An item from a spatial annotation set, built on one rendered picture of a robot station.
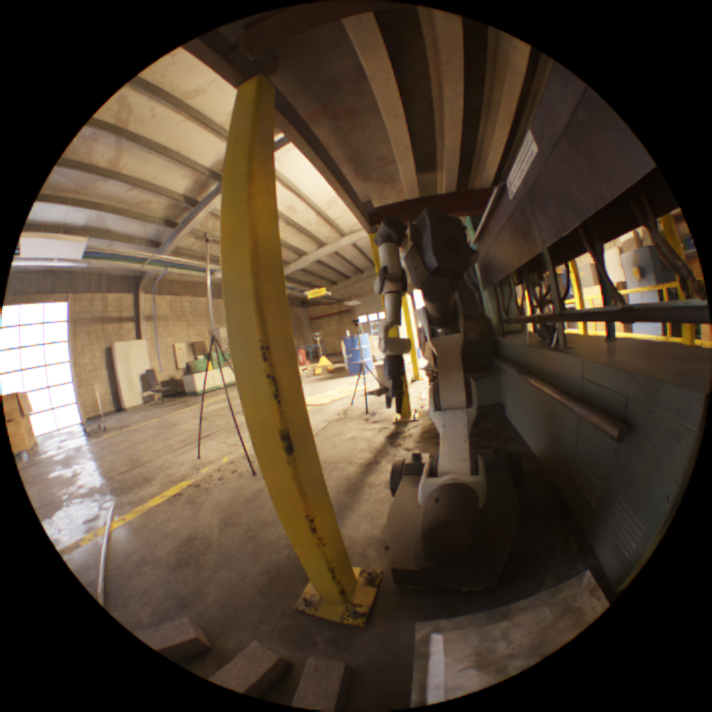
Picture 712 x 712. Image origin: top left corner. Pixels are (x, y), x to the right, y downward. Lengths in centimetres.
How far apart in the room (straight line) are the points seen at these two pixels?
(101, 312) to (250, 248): 897
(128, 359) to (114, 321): 155
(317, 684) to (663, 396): 96
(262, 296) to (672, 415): 87
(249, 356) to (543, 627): 75
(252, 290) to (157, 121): 552
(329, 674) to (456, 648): 29
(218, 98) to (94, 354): 752
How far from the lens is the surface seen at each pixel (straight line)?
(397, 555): 76
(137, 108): 571
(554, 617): 61
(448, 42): 124
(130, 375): 854
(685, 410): 65
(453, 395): 96
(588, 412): 79
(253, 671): 77
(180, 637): 92
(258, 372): 43
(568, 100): 93
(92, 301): 938
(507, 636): 57
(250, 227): 48
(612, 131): 79
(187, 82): 544
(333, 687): 71
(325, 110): 155
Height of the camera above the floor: 77
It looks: 4 degrees down
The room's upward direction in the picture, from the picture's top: 10 degrees counter-clockwise
